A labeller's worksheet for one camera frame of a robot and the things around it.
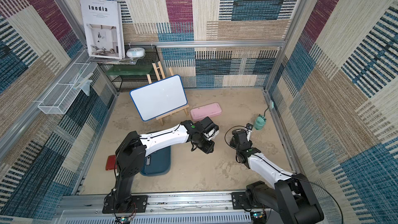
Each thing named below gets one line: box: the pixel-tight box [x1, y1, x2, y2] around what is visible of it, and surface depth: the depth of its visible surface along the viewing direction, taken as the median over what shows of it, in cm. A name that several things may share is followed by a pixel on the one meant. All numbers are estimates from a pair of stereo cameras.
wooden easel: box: [146, 61, 190, 126], surface depth 91 cm
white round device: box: [125, 47, 146, 58], surface depth 89 cm
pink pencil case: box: [190, 102, 223, 122], surface depth 107 cm
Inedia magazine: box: [80, 0, 126, 60], surface depth 79 cm
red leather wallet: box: [105, 154, 118, 171], surface depth 87 cm
